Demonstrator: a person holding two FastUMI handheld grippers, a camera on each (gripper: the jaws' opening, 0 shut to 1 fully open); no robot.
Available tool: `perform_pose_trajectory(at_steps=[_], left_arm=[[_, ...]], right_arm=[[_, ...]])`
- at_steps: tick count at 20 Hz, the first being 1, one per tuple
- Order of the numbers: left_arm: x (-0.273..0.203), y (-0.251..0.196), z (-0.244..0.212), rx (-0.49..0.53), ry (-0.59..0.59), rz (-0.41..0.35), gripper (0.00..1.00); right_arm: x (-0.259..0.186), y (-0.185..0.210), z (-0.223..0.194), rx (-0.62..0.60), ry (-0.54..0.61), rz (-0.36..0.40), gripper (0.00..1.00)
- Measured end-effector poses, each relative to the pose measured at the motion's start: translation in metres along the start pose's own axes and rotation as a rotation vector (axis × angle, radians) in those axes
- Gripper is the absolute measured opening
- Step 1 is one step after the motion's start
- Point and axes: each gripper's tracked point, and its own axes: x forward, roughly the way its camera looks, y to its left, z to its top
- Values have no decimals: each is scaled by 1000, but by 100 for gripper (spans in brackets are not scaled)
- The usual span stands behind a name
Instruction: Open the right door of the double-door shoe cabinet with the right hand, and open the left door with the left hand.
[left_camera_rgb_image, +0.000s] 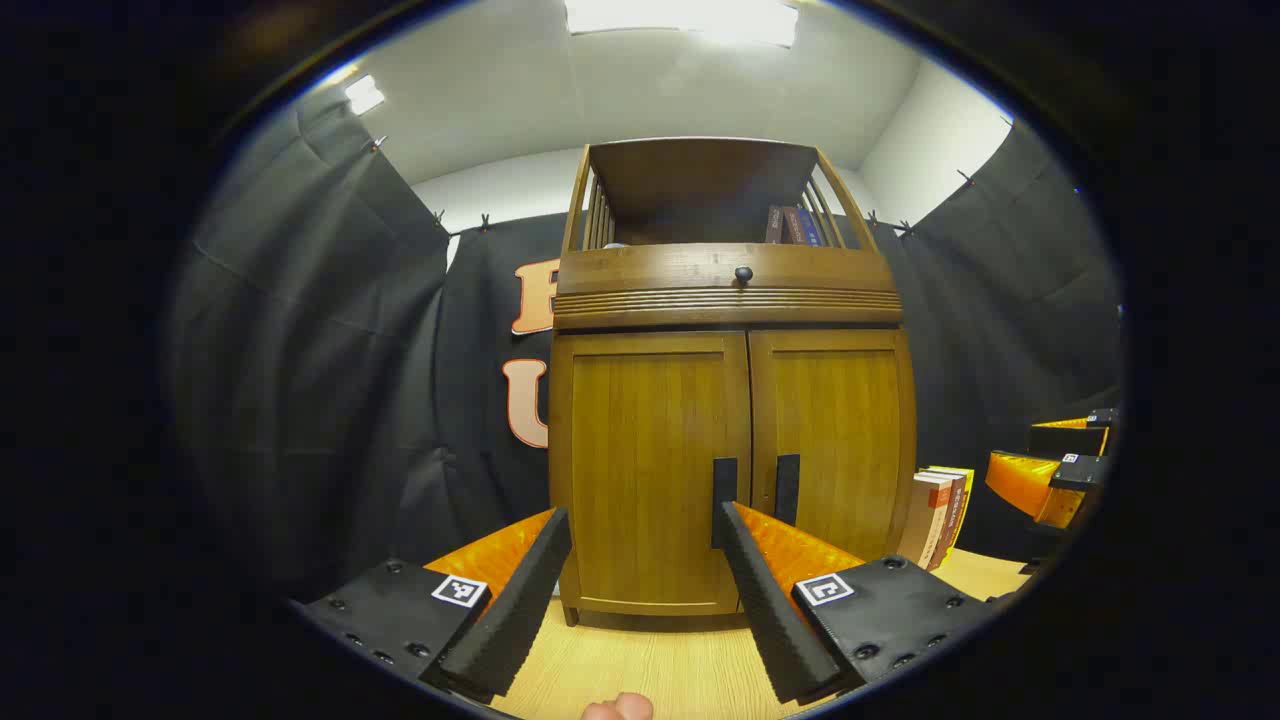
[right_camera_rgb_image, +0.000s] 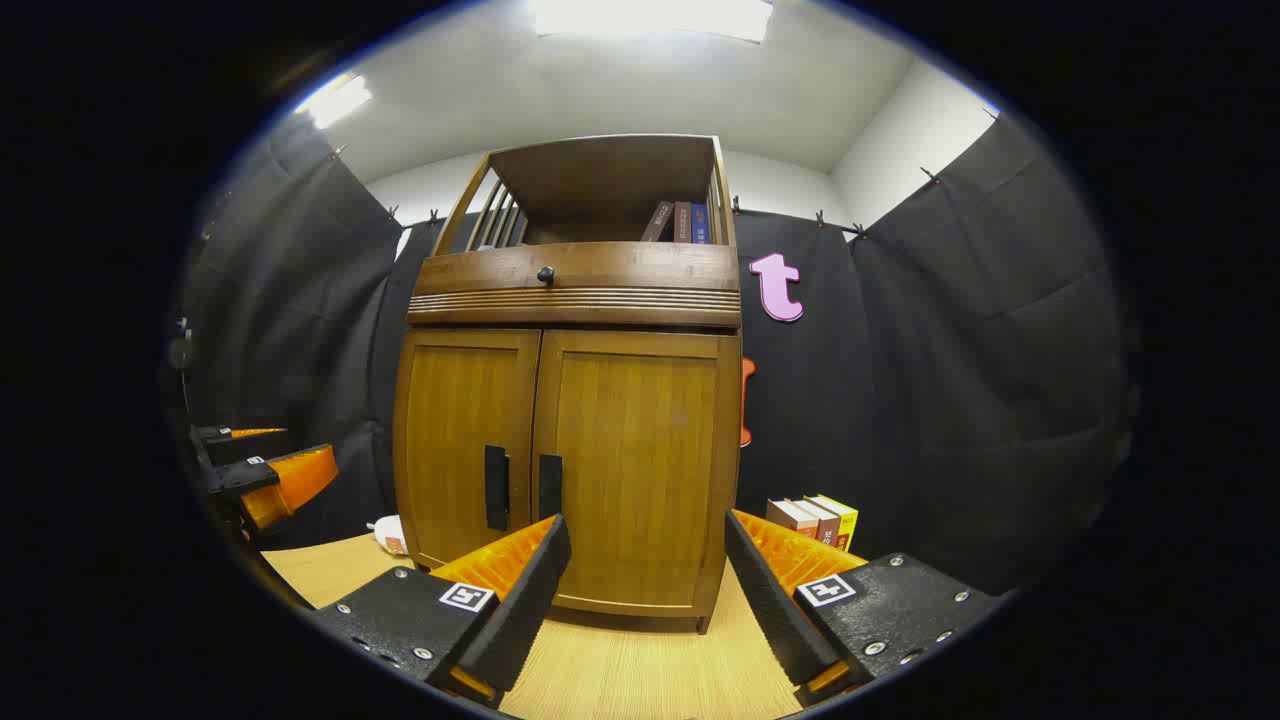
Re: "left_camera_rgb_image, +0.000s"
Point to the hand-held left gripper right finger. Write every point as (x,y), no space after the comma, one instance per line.
(765,610)

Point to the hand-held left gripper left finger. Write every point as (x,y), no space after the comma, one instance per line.
(520,610)

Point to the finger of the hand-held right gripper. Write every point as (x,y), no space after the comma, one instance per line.
(1020,480)
(1065,440)

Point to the wooden shoe cabinet door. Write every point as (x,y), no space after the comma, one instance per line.
(850,420)
(640,450)

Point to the wooden double-door shoe cabinet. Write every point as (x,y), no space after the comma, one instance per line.
(700,180)

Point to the wooden cabinet drawer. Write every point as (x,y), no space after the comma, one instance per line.
(650,268)

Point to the yellow book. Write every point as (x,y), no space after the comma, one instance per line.
(966,495)

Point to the white and orange book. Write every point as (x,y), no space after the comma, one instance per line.
(922,520)

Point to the blue book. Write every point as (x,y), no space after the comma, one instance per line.
(812,232)

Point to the maroon book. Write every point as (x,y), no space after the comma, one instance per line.
(794,227)

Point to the dark brown book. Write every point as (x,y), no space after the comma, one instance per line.
(774,225)

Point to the small ceiling light panel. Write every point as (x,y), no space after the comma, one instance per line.
(363,95)

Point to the large ceiling light panel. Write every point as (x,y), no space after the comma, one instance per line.
(680,18)

